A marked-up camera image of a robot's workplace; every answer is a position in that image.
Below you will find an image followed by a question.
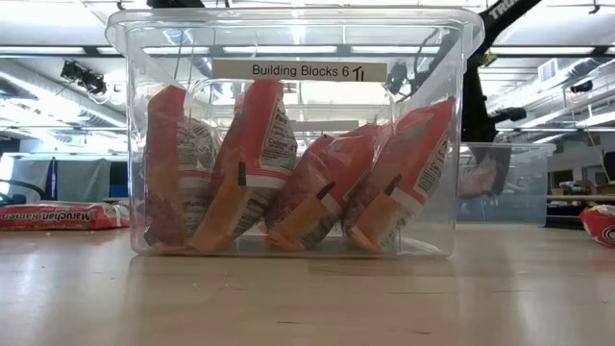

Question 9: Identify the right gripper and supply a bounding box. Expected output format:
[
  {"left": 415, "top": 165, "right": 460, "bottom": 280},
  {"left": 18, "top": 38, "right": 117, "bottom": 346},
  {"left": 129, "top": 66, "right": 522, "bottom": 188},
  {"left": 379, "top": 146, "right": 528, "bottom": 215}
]
[{"left": 461, "top": 112, "right": 513, "bottom": 192}]

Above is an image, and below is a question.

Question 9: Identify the orange Maruchan noodle pack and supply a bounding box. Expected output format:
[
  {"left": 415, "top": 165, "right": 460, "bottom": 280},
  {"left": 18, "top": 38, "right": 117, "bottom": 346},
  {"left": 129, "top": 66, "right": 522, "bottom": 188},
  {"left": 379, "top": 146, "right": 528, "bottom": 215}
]
[
  {"left": 263, "top": 123, "right": 381, "bottom": 253},
  {"left": 142, "top": 85, "right": 220, "bottom": 252},
  {"left": 341, "top": 95, "right": 456, "bottom": 254},
  {"left": 189, "top": 79, "right": 299, "bottom": 254}
]

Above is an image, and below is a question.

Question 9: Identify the yellow red Maruchan ramen pack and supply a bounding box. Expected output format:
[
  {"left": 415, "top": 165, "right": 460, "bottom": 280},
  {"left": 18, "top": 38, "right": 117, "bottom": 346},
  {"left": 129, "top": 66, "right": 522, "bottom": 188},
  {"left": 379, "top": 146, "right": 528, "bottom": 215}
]
[
  {"left": 0, "top": 200, "right": 132, "bottom": 233},
  {"left": 578, "top": 204, "right": 615, "bottom": 249}
]

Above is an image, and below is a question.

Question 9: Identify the clear plastic bin with label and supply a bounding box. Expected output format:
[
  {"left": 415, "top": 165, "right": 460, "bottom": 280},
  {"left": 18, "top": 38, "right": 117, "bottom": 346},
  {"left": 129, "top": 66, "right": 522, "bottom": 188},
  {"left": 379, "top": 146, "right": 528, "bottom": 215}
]
[{"left": 104, "top": 5, "right": 486, "bottom": 259}]

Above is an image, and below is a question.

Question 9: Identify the cardboard box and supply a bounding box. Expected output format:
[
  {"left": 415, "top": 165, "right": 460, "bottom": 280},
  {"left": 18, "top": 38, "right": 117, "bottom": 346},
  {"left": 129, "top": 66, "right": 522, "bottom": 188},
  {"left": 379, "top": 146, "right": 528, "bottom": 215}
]
[{"left": 559, "top": 180, "right": 597, "bottom": 196}]

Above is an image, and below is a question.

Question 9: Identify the white ceiling vent box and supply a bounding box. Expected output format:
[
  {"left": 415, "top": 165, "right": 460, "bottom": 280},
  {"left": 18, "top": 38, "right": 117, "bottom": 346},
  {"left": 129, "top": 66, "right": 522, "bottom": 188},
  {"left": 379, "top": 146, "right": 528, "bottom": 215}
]
[{"left": 537, "top": 58, "right": 558, "bottom": 83}]

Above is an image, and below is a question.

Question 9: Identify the black ceiling-mounted device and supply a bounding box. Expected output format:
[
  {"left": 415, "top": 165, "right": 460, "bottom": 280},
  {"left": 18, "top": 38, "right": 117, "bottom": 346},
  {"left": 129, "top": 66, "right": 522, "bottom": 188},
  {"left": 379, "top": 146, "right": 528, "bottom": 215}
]
[
  {"left": 386, "top": 61, "right": 410, "bottom": 96},
  {"left": 569, "top": 79, "right": 596, "bottom": 95},
  {"left": 60, "top": 60, "right": 108, "bottom": 96}
]

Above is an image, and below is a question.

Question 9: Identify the long ceiling light panel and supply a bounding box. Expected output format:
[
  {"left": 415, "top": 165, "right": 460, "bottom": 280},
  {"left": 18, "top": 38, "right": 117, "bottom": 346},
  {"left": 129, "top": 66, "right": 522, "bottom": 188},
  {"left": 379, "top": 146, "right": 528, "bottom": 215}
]
[
  {"left": 0, "top": 45, "right": 87, "bottom": 56},
  {"left": 489, "top": 45, "right": 597, "bottom": 56}
]

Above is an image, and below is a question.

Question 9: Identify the grey partition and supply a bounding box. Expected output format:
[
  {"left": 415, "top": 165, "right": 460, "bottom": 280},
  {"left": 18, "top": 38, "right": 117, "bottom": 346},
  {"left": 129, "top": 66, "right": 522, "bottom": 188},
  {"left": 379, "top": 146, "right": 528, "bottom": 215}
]
[{"left": 9, "top": 157, "right": 112, "bottom": 203}]

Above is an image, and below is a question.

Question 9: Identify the black office chair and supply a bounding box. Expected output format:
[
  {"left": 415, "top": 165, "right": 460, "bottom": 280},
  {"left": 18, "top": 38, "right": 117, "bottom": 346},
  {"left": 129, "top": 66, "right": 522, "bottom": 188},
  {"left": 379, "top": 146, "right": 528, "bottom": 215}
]
[{"left": 0, "top": 178, "right": 49, "bottom": 206}]

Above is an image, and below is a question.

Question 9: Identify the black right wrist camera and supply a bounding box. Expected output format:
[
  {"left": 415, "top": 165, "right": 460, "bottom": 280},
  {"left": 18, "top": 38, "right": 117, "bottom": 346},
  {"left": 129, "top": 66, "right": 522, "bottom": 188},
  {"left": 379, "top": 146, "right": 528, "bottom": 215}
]
[{"left": 489, "top": 107, "right": 529, "bottom": 125}]

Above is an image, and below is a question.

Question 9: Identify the silver ceiling duct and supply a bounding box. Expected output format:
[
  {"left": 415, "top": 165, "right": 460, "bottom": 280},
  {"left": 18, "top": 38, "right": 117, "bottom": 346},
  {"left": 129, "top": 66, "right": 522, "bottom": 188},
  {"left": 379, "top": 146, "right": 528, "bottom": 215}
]
[{"left": 0, "top": 71, "right": 127, "bottom": 130}]

